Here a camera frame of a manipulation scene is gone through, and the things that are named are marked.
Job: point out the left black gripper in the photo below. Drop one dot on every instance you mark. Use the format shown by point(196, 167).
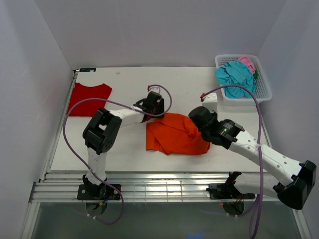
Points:
point(160, 107)

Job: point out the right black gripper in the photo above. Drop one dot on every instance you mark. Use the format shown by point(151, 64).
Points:
point(214, 114)

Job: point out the orange t shirt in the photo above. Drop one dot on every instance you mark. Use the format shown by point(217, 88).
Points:
point(175, 134)

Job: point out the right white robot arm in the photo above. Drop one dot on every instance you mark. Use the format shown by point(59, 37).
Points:
point(286, 179)

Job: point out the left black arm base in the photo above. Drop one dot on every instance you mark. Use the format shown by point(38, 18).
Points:
point(90, 191)

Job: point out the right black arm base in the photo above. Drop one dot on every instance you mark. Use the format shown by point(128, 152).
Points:
point(227, 189)

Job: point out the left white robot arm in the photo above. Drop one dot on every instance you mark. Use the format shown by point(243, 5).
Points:
point(102, 130)

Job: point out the blue t shirt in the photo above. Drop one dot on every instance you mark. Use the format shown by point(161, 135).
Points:
point(236, 73)

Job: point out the white plastic basket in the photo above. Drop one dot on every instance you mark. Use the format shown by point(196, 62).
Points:
point(262, 92)

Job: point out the green garment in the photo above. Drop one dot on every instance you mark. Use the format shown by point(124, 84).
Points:
point(256, 74)

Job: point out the pink t shirt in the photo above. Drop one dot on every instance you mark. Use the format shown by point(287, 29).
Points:
point(248, 62)

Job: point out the blue label sticker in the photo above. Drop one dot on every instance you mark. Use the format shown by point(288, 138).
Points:
point(87, 69)

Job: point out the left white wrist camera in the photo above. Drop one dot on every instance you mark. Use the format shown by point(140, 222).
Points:
point(154, 90)

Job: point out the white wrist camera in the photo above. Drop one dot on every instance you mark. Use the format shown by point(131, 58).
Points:
point(210, 101)
point(154, 90)

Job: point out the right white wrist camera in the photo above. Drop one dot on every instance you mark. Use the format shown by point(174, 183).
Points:
point(210, 101)

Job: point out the aluminium table frame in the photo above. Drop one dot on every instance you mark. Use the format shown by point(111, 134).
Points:
point(146, 177)

